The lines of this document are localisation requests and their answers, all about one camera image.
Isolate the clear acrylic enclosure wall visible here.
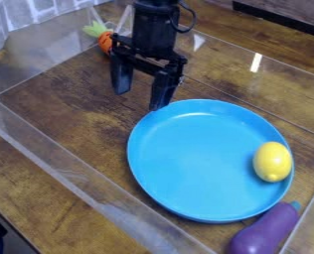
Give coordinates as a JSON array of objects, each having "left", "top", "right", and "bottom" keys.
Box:
[{"left": 0, "top": 0, "right": 314, "bottom": 254}]

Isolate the white grid curtain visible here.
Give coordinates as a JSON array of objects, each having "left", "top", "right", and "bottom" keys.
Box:
[{"left": 0, "top": 0, "right": 111, "bottom": 50}]

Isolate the orange toy carrot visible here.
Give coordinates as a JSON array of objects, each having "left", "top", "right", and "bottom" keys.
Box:
[{"left": 82, "top": 21, "right": 113, "bottom": 55}]

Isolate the yellow toy lemon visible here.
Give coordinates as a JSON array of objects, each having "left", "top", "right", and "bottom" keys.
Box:
[{"left": 253, "top": 142, "right": 294, "bottom": 183}]

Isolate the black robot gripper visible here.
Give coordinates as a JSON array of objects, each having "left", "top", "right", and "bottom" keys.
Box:
[{"left": 111, "top": 0, "right": 187, "bottom": 111}]

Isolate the blue round plate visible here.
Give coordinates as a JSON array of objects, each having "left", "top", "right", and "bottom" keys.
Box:
[{"left": 127, "top": 99, "right": 293, "bottom": 223}]

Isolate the purple toy eggplant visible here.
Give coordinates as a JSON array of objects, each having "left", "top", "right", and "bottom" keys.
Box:
[{"left": 228, "top": 200, "right": 301, "bottom": 254}]

